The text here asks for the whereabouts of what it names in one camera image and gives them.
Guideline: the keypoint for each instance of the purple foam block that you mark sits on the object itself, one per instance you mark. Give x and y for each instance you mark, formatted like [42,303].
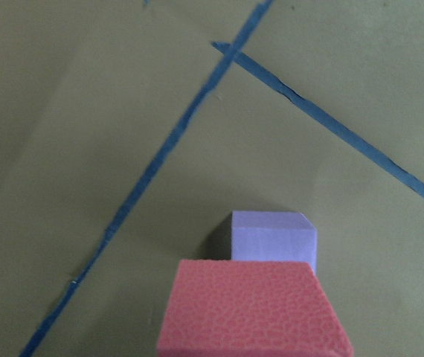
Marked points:
[273,236]

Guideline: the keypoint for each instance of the pink foam block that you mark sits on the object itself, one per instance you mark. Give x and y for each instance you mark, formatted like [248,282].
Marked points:
[239,308]

